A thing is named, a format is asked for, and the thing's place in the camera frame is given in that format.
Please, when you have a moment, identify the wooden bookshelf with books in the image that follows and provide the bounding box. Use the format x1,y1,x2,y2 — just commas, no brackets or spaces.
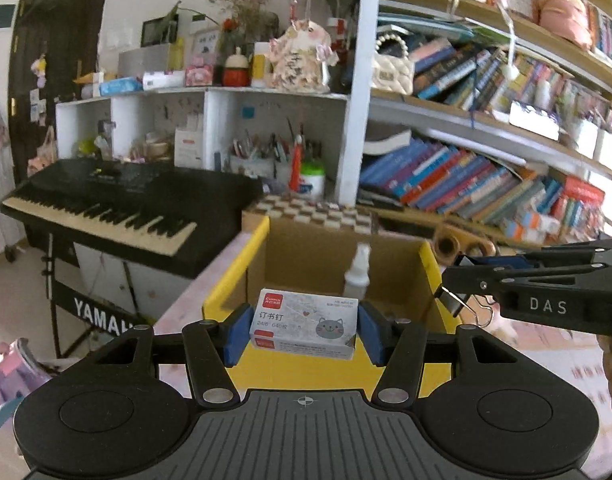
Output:
369,0,612,233

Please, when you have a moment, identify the pink checkered tablecloth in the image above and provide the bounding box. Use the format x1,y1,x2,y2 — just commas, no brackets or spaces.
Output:
155,222,612,479

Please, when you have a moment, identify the cream quilted handbag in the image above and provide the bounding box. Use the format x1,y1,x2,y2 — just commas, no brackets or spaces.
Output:
371,32,414,96

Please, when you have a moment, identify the wooden retro radio speaker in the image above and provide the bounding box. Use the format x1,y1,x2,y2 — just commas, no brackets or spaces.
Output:
432,223,498,266

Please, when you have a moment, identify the white green lid jar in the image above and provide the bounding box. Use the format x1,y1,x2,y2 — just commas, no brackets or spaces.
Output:
299,160,327,200

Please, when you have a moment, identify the staples box with cat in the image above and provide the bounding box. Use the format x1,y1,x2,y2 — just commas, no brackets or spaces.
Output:
249,288,359,360

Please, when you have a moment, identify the pink cat figurine decoration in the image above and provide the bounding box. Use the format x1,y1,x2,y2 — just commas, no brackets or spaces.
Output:
269,20,338,93

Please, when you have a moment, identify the yellow cardboard box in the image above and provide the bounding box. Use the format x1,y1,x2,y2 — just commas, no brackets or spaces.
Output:
203,212,458,393

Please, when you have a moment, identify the black Yamaha keyboard piano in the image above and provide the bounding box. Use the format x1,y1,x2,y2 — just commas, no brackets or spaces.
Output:
0,158,263,278

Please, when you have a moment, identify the black binder clip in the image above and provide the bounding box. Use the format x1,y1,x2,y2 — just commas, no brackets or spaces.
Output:
434,285,494,328

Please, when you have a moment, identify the red glue bottle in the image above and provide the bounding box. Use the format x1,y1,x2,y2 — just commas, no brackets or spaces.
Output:
289,134,304,193

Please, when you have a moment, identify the white spray bottle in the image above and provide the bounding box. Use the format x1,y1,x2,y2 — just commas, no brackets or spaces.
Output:
343,243,371,300

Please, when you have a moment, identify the white cubby shelf unit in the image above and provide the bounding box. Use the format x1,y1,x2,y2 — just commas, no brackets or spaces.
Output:
55,87,368,205

